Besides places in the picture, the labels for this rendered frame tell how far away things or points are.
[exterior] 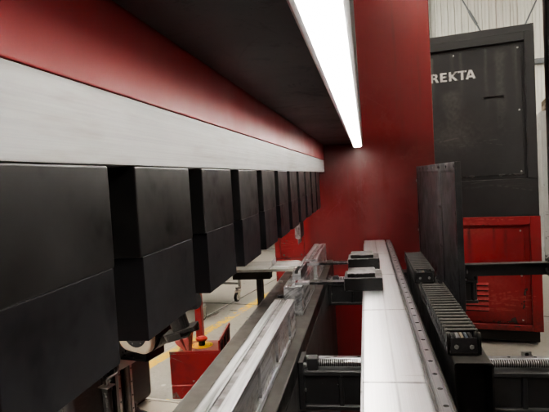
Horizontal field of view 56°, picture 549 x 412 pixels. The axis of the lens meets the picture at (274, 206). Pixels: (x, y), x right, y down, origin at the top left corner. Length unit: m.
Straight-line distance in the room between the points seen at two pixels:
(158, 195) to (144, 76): 0.12
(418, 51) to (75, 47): 2.49
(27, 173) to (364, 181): 2.47
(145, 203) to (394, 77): 2.37
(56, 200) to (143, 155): 0.15
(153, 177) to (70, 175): 0.15
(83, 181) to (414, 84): 2.47
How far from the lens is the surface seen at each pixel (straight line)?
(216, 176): 0.75
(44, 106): 0.38
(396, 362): 0.99
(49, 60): 0.40
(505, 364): 1.39
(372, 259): 1.86
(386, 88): 2.79
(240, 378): 0.98
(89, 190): 0.42
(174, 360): 1.70
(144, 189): 0.51
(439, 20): 9.23
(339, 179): 2.75
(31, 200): 0.36
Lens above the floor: 1.32
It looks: 3 degrees down
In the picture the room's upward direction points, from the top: 3 degrees counter-clockwise
